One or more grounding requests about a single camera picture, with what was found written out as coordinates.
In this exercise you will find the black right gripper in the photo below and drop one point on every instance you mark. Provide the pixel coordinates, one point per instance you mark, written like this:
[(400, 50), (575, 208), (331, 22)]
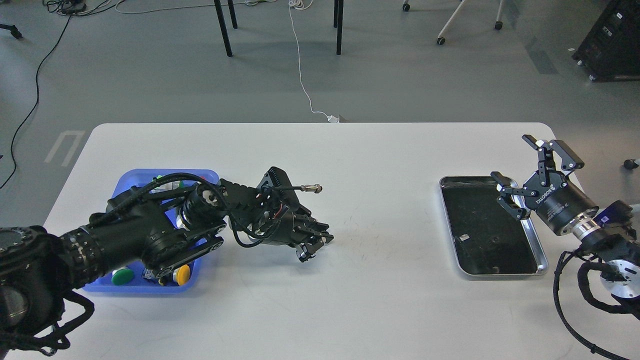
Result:
[(560, 207)]

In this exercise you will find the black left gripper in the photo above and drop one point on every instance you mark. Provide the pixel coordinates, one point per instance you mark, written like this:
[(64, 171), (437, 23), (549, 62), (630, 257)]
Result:
[(310, 238)]

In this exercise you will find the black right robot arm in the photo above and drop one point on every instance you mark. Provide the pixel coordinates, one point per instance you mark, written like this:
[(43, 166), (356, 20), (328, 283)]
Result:
[(608, 277)]

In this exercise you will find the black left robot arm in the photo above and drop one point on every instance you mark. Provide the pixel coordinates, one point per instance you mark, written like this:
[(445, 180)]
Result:
[(165, 224)]

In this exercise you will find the metal tray with black mat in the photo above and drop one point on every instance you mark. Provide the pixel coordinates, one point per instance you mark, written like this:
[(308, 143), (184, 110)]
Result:
[(500, 247)]

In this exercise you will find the yellow push button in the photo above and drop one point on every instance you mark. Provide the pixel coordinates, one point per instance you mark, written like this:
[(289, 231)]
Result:
[(181, 275)]

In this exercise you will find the black equipment case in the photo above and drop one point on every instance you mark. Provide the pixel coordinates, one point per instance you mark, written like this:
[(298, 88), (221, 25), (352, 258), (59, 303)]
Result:
[(610, 51)]

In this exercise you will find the blue plastic tray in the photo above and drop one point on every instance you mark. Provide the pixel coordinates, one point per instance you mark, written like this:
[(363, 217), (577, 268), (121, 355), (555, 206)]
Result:
[(140, 177)]

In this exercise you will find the green push button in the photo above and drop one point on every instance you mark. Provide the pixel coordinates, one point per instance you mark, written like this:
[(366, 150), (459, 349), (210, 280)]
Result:
[(122, 276)]

